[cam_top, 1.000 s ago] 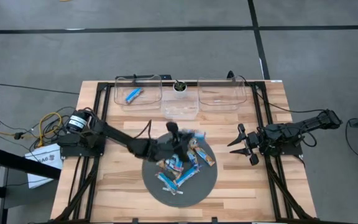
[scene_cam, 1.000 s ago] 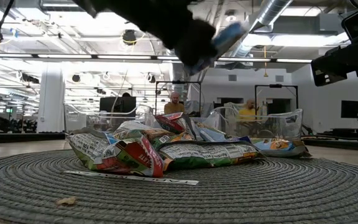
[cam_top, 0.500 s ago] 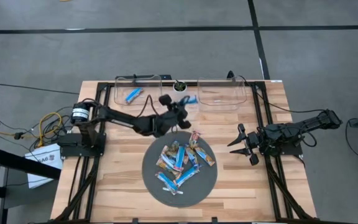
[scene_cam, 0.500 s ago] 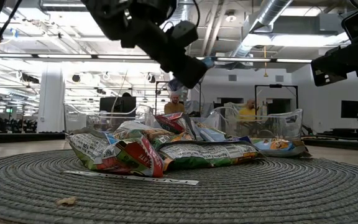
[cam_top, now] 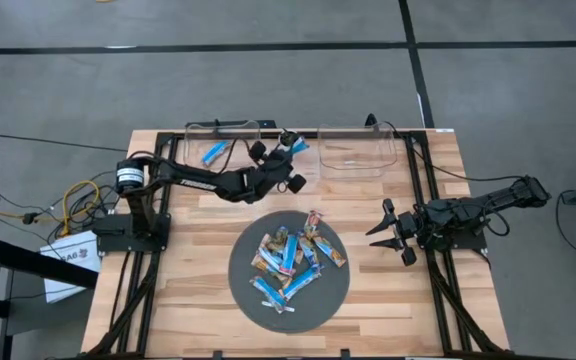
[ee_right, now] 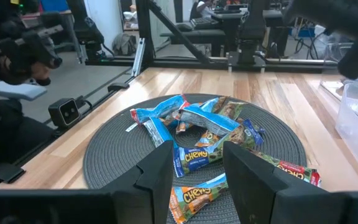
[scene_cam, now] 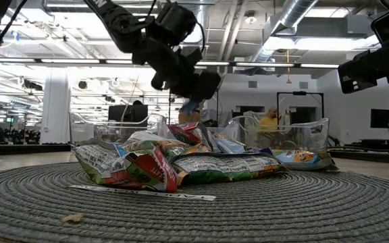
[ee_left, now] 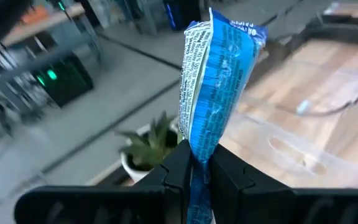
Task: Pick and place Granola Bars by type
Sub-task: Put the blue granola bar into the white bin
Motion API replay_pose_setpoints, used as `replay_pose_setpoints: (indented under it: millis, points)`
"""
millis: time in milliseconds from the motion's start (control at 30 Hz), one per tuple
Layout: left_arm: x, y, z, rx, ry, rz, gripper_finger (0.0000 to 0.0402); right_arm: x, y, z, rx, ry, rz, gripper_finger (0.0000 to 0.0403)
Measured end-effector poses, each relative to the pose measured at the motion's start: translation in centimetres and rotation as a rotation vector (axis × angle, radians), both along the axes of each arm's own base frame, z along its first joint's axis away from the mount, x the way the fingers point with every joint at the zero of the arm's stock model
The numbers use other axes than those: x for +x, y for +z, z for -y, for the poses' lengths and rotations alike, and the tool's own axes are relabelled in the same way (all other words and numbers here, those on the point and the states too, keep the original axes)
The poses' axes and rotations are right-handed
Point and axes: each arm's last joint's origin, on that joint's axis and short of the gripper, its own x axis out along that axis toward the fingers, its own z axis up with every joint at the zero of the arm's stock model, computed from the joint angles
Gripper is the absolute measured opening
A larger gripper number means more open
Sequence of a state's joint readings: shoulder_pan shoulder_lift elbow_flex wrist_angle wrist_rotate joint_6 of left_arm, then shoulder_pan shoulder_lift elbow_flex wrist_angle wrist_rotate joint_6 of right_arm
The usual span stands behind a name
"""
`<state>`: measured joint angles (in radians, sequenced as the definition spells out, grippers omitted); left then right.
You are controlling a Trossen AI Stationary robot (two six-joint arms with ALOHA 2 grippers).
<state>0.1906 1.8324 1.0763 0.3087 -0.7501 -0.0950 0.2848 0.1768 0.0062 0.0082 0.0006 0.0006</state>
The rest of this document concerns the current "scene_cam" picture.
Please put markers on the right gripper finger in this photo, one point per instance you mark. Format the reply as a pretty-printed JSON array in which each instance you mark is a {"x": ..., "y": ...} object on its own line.
[{"x": 360, "y": 76}]

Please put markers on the orange print granola bar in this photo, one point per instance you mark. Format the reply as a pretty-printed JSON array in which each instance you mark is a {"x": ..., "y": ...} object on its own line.
[{"x": 302, "y": 158}]

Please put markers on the person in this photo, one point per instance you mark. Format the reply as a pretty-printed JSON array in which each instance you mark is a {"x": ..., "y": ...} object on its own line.
[
  {"x": 189, "y": 118},
  {"x": 269, "y": 123}
]

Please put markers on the black computer monitor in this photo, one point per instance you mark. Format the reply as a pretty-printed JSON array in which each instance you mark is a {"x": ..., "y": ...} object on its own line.
[{"x": 130, "y": 113}]

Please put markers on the black low bench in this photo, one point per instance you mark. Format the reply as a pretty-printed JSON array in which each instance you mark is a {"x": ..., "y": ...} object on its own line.
[{"x": 377, "y": 141}]

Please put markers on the yellow hanging pendant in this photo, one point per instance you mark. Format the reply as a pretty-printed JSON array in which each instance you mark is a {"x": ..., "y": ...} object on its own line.
[{"x": 288, "y": 80}]

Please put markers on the white printed paper strip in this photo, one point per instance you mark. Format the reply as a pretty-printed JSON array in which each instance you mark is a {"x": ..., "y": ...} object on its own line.
[{"x": 147, "y": 193}]

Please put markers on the white square column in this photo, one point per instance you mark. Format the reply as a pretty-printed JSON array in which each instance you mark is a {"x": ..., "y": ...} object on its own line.
[{"x": 56, "y": 111}]

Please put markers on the round grey woven placemat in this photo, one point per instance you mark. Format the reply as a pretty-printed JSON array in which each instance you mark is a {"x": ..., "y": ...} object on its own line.
[{"x": 248, "y": 216}]

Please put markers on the small tan crumb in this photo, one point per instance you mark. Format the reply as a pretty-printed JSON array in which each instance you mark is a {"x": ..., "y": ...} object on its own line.
[{"x": 72, "y": 218}]

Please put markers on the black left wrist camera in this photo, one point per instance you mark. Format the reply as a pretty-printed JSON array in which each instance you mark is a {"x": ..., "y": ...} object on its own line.
[{"x": 176, "y": 23}]

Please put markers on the black wall mounted monitor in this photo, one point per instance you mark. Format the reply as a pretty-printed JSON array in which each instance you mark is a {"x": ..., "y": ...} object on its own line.
[{"x": 382, "y": 118}]

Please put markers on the silver spiral ventilation duct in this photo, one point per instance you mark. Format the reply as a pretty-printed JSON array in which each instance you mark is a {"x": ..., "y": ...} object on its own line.
[{"x": 296, "y": 10}]

